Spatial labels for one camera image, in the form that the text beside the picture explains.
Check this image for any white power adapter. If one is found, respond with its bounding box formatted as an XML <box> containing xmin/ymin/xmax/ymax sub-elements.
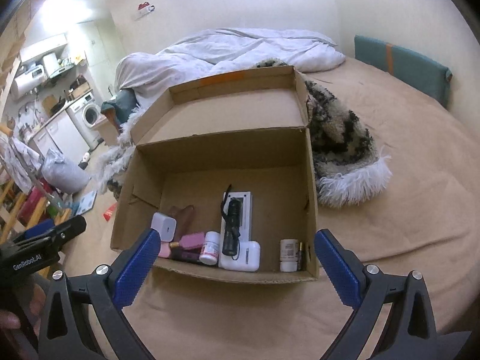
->
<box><xmin>150</xmin><ymin>212</ymin><xmax>176</xmax><ymax>242</ymax></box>

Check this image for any pink plug with gold prongs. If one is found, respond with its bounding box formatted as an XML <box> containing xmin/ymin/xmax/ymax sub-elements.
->
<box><xmin>169</xmin><ymin>232</ymin><xmax>205</xmax><ymax>250</ymax></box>

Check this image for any wooden chair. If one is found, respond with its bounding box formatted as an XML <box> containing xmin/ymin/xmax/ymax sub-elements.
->
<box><xmin>1</xmin><ymin>179</ymin><xmax>72</xmax><ymax>243</ymax></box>

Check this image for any black tube with pink print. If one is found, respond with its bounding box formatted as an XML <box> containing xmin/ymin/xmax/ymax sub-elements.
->
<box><xmin>170</xmin><ymin>249</ymin><xmax>202</xmax><ymax>265</ymax></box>

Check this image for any red snack package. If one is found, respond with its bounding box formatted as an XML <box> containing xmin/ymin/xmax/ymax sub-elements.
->
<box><xmin>103</xmin><ymin>203</ymin><xmax>117</xmax><ymax>222</ymax></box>

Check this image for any person's left hand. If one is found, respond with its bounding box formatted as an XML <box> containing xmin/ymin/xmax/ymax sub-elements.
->
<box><xmin>0</xmin><ymin>282</ymin><xmax>48</xmax><ymax>337</ymax></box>

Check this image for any black flashlight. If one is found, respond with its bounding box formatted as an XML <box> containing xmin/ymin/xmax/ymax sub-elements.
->
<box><xmin>220</xmin><ymin>184</ymin><xmax>240</xmax><ymax>257</ymax></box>

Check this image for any teal cushion with orange stripe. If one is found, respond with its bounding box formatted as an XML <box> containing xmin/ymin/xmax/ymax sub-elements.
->
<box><xmin>354</xmin><ymin>35</ymin><xmax>453</xmax><ymax>108</ymax></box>

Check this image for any white rectangular device holder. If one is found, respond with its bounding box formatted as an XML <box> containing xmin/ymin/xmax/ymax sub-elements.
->
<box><xmin>222</xmin><ymin>191</ymin><xmax>252</xmax><ymax>242</ymax></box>

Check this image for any pink translucent massage comb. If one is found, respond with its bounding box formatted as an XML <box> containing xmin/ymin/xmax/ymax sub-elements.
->
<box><xmin>167</xmin><ymin>205</ymin><xmax>195</xmax><ymax>242</ymax></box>

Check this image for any white bottle with qr label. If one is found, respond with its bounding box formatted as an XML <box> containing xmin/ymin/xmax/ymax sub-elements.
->
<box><xmin>280</xmin><ymin>239</ymin><xmax>299</xmax><ymax>272</ymax></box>

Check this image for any white pill bottle red label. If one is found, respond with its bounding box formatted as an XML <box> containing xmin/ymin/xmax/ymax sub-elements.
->
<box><xmin>199</xmin><ymin>231</ymin><xmax>221</xmax><ymax>266</ymax></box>

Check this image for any open cardboard box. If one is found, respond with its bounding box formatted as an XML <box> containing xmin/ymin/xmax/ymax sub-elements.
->
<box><xmin>111</xmin><ymin>66</ymin><xmax>319</xmax><ymax>284</ymax></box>

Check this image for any pink cloud shaped device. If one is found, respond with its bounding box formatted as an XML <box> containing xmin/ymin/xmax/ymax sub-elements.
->
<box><xmin>158</xmin><ymin>242</ymin><xmax>172</xmax><ymax>258</ymax></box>

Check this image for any bathroom scale on floor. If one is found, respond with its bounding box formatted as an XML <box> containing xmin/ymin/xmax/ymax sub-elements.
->
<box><xmin>75</xmin><ymin>190</ymin><xmax>98</xmax><ymax>215</ymax></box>

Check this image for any white duvet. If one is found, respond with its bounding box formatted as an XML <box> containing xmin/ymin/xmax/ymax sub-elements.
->
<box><xmin>115</xmin><ymin>28</ymin><xmax>346</xmax><ymax>107</ymax></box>

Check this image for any white washing machine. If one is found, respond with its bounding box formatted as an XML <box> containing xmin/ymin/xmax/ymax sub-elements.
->
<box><xmin>67</xmin><ymin>90</ymin><xmax>101</xmax><ymax>150</ymax></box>

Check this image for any white earbuds charging case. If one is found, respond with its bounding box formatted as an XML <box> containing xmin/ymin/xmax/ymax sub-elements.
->
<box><xmin>218</xmin><ymin>241</ymin><xmax>261</xmax><ymax>272</ymax></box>

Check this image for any grey stuffed bag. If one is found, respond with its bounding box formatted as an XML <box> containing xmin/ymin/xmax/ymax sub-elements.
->
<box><xmin>41</xmin><ymin>149</ymin><xmax>90</xmax><ymax>194</ymax></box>

